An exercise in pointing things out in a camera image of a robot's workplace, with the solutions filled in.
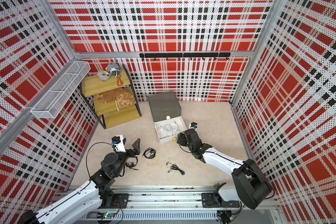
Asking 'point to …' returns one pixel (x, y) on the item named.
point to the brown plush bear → (123, 97)
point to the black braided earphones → (149, 153)
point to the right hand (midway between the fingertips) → (184, 135)
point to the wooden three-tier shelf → (112, 115)
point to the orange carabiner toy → (119, 78)
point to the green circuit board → (108, 215)
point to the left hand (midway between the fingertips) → (135, 138)
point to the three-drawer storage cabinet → (166, 112)
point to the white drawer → (181, 124)
